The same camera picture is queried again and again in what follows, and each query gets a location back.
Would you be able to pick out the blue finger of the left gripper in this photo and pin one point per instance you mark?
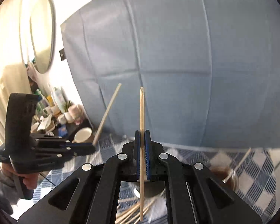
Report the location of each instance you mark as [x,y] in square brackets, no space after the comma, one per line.
[52,139]
[79,149]

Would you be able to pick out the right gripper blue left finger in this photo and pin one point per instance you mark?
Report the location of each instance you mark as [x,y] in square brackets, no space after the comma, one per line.
[90,194]

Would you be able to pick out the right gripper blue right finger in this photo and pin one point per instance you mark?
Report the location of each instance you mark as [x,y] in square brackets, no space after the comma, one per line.
[194,194]

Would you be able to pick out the person's left hand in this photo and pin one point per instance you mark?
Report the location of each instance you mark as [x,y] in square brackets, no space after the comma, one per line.
[30,180]

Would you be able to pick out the beige ceramic mug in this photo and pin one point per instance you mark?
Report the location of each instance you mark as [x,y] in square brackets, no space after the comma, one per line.
[83,135]

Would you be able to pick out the black side shelf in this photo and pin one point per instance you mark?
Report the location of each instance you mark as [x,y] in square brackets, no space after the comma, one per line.
[69,130]

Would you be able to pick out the white plant pot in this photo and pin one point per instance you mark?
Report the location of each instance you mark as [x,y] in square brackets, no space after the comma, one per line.
[68,117]

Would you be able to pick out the metal spoon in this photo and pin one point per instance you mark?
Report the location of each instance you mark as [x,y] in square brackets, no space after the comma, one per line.
[225,180]

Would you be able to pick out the steel bowl with sauce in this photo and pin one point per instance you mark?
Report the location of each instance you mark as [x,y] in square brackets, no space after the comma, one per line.
[221,172]

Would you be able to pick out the pink jar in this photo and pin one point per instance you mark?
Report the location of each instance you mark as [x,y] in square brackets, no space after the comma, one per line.
[76,114]

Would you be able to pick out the green white bottle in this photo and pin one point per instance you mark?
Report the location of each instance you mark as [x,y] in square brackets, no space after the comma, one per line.
[59,99]

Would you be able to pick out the black steel utensil cup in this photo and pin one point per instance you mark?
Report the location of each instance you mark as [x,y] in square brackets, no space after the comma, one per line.
[151,189]

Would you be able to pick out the blue white patterned tablecloth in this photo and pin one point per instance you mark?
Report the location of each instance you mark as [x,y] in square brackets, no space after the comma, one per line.
[253,176]

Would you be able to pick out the oval wall mirror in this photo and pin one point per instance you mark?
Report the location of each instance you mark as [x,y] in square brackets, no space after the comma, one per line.
[42,33]

